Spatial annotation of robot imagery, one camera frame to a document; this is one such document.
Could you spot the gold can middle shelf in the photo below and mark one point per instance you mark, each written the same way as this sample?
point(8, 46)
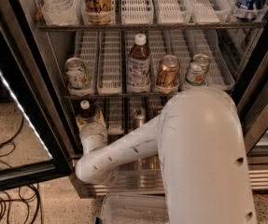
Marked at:
point(168, 70)

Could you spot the gold tall can top shelf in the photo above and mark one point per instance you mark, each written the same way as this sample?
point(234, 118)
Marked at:
point(97, 12)

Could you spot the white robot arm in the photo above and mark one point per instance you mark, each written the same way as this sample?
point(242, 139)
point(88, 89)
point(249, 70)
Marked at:
point(198, 139)

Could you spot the top wire shelf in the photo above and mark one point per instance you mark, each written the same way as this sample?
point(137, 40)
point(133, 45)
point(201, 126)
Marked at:
point(152, 27)

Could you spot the brown tea bottle middle shelf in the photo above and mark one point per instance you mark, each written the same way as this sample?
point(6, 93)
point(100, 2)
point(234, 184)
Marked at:
point(138, 65)

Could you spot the clear plastic bin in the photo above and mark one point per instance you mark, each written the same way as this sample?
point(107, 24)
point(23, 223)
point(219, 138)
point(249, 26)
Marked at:
point(133, 209)

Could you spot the white green can left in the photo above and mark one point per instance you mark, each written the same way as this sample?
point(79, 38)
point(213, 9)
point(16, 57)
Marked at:
point(76, 73)

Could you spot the silver can bottom shelf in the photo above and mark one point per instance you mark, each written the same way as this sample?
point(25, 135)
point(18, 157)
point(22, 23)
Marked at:
point(139, 117)

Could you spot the black fridge door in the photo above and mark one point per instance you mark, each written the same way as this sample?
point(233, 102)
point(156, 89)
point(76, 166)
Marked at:
point(35, 126)

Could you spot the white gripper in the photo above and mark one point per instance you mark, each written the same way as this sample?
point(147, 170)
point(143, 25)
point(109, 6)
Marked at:
point(92, 129)

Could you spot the brown tea bottle bottom shelf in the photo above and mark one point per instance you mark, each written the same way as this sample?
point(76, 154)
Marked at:
point(89, 111)

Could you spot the copper can bottom shelf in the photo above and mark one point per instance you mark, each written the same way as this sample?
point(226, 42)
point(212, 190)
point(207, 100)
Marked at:
point(157, 111)

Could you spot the white green can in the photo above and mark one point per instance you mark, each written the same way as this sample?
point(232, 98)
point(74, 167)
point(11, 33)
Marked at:
point(76, 73)
point(197, 70)

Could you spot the white green can right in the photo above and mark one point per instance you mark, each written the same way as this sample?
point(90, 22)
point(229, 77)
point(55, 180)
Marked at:
point(197, 70)

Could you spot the brown tea bottle shelf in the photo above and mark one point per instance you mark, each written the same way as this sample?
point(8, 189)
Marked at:
point(89, 111)
point(138, 65)

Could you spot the stainless fridge base grille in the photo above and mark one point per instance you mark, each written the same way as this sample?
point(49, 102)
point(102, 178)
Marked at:
point(144, 177)

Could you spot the clear water bottle top shelf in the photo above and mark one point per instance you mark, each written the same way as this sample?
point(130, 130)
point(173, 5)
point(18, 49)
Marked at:
point(59, 12)

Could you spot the wire shelf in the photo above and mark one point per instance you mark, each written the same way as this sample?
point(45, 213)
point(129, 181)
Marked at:
point(152, 27)
point(121, 94)

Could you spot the middle wire shelf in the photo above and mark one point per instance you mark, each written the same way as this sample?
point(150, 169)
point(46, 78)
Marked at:
point(121, 94)

